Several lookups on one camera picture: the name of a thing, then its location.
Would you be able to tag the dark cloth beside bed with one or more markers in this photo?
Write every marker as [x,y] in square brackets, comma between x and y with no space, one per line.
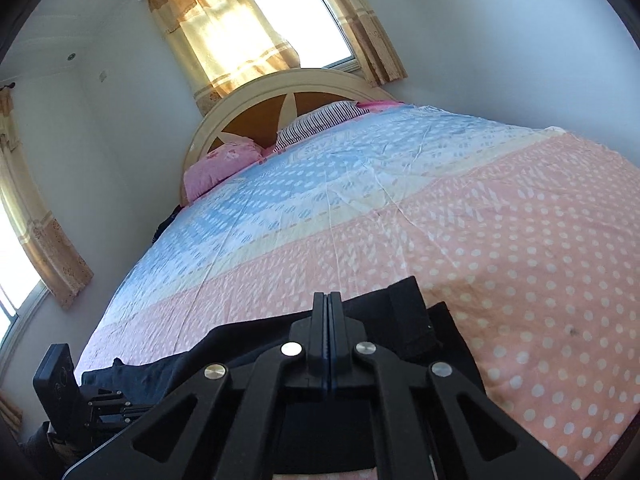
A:
[167,222]

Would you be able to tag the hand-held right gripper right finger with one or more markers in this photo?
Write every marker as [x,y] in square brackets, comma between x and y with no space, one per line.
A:
[334,330]

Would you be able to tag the narrow orange curtain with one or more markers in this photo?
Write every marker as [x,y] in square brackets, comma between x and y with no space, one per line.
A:
[370,35]

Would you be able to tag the window above headboard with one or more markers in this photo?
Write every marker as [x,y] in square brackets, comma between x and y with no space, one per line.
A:
[310,20]

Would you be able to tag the cream and wooden headboard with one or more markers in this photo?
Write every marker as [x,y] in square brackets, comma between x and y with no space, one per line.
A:
[250,125]

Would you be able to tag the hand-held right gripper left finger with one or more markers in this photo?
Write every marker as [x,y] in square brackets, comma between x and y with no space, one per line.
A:
[321,330]

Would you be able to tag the orange side window curtain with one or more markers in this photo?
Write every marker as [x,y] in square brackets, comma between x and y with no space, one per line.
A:
[45,240]

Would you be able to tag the plain pink pillow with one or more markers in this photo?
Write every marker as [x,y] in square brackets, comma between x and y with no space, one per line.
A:
[382,105]

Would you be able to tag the black pants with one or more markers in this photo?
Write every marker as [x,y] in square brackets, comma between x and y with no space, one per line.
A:
[395,310]

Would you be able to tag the striped pillow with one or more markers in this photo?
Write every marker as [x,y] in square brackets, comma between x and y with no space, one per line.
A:
[315,122]

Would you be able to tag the side window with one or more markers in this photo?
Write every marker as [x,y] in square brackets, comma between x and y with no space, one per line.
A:
[15,280]

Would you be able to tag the pink and blue dotted blanket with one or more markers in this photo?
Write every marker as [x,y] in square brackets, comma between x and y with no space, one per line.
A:
[450,210]

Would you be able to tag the wide orange curtain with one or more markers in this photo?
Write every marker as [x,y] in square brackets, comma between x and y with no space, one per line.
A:
[220,35]

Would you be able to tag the pink floral pillow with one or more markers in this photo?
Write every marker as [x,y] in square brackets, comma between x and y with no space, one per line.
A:
[220,166]

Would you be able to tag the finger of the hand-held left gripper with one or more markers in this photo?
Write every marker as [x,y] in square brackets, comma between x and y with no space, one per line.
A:
[125,416]
[110,401]

